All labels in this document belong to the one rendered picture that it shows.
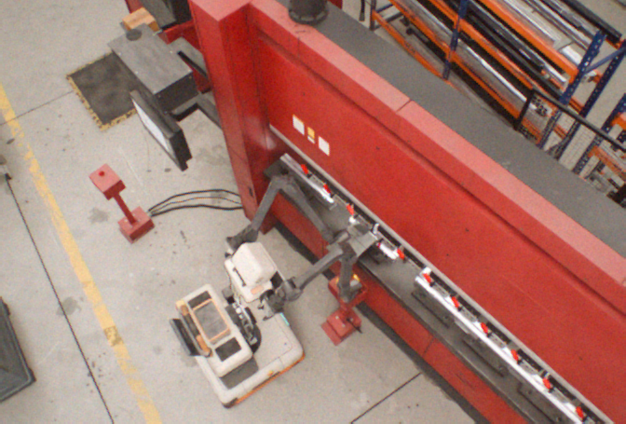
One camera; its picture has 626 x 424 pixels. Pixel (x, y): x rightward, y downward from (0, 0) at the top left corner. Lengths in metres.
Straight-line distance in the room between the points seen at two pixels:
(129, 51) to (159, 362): 2.30
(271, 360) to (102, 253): 1.75
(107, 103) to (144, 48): 2.54
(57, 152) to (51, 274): 1.22
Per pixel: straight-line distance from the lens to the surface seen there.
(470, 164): 2.28
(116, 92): 5.81
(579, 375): 2.97
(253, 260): 3.03
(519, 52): 4.47
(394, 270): 3.56
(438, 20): 5.14
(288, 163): 3.81
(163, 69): 3.12
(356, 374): 4.25
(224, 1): 2.88
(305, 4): 2.65
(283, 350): 4.00
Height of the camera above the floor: 4.14
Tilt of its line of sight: 59 degrees down
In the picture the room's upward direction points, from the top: 2 degrees counter-clockwise
